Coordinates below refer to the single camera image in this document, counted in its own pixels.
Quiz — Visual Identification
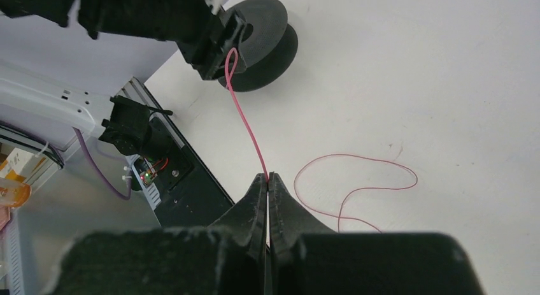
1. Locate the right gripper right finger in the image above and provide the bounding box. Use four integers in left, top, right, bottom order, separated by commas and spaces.
268, 172, 335, 294

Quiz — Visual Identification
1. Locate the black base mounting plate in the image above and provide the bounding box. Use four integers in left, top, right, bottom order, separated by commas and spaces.
145, 118, 234, 227

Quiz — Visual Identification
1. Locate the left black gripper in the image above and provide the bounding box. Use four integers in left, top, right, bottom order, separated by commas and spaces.
176, 9, 247, 80

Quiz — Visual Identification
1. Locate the black cable spool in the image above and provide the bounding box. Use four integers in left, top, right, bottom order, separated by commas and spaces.
226, 0, 298, 92

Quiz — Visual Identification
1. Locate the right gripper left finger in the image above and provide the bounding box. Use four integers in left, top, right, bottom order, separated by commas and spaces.
210, 173, 267, 294

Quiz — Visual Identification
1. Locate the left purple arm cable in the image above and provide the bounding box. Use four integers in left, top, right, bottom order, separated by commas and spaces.
72, 126, 134, 201

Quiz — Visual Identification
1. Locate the aluminium frame rail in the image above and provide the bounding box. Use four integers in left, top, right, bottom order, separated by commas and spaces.
109, 77, 175, 133

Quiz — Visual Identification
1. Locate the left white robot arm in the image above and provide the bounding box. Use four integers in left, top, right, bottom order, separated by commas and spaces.
1, 0, 246, 159

